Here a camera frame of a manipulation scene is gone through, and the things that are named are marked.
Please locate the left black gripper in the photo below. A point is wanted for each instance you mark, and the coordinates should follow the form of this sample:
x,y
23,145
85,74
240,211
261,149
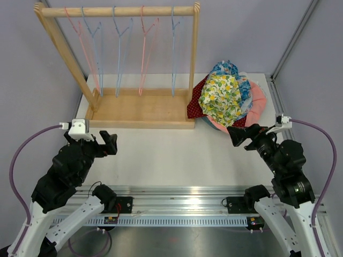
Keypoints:
x,y
110,143

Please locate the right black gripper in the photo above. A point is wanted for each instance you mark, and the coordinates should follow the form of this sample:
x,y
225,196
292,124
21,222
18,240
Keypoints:
x,y
239,134

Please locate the pink skirt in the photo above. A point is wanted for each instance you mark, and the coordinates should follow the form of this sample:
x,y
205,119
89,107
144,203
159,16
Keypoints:
x,y
258,105

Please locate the yellow lemon print skirt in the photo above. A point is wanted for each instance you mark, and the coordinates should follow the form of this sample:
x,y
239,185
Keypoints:
x,y
220,99

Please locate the red polka dot skirt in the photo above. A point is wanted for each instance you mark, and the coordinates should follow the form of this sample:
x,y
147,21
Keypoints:
x,y
193,108

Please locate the blue floral skirt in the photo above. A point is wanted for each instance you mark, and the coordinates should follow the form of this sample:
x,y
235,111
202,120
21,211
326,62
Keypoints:
x,y
228,68

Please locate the light blue hanger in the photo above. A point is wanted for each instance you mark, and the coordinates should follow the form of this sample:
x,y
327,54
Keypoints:
x,y
176,25
124,39
97,48

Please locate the pink hanger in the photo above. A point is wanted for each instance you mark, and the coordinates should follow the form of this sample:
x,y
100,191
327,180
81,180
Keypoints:
x,y
85,44
147,50

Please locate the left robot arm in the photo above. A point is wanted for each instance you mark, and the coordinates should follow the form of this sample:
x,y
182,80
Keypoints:
x,y
37,237

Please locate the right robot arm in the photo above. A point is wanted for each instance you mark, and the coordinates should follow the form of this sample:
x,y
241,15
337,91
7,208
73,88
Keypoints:
x,y
293,189

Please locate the wooden clothes rack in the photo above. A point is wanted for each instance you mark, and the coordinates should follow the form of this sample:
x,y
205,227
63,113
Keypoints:
x,y
156,108

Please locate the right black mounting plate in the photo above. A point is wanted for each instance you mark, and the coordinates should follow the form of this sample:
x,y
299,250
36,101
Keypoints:
x,y
239,204

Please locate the black mounting plate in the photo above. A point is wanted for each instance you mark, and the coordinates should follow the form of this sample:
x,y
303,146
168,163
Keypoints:
x,y
239,204
119,205

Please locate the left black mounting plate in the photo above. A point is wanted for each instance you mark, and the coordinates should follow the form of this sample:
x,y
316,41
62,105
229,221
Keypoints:
x,y
119,205

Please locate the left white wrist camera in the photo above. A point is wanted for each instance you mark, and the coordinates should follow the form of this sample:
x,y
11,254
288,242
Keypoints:
x,y
78,129

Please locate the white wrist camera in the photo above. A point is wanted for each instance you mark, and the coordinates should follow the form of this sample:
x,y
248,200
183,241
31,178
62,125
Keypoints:
x,y
282,123
78,129

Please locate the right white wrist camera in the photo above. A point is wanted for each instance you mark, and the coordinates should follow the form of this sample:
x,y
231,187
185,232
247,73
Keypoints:
x,y
282,123

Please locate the aluminium frame post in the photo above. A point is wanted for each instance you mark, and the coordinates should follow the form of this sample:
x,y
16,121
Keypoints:
x,y
295,37

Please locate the white slotted cable duct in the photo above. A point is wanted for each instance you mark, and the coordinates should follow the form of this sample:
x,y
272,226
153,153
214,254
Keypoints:
x,y
169,221

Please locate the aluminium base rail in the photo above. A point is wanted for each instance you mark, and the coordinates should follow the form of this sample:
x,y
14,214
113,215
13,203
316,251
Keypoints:
x,y
178,200

